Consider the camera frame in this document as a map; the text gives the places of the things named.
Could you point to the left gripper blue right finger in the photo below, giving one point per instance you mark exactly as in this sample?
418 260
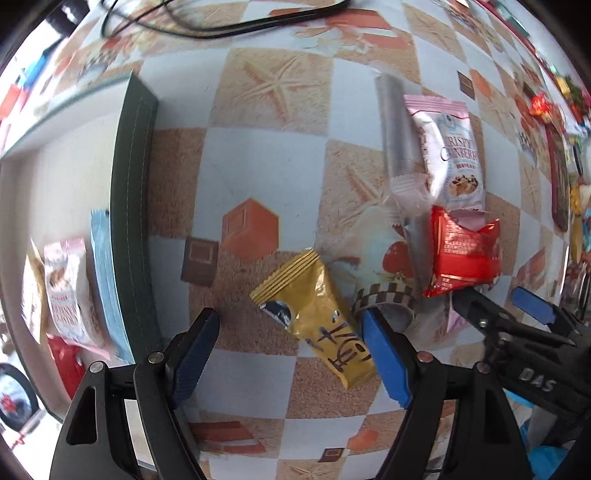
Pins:
485 441

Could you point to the yellow clear cracker packet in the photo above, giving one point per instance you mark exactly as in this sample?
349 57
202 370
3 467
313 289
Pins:
34 306

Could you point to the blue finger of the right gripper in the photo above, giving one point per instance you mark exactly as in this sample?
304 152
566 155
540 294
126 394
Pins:
482 313
541 310

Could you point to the silver clear snack stick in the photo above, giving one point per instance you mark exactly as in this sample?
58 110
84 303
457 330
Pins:
407 180

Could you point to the pink crispy cranberry packet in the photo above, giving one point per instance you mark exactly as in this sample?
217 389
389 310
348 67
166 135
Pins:
450 152

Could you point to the white pink cookie packet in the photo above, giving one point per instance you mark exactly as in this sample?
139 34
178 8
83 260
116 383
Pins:
70 298

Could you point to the red crinkled snack bag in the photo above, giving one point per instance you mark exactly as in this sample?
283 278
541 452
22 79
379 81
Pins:
541 108

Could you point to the white shallow cardboard box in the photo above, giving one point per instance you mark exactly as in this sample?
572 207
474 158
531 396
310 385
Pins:
90 152

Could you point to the mauve pink snack bar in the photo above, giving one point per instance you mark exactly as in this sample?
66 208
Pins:
454 321

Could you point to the light blue snack bar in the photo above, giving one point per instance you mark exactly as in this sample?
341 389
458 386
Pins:
101 243

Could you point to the long red snack bar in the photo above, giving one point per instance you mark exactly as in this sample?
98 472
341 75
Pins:
68 363

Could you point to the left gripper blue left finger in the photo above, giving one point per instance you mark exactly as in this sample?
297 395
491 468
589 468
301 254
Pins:
95 440

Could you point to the small red snack packet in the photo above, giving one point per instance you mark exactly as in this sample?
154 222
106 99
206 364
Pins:
462 257

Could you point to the gold snack bar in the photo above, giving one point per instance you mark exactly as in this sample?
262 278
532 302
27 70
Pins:
302 298

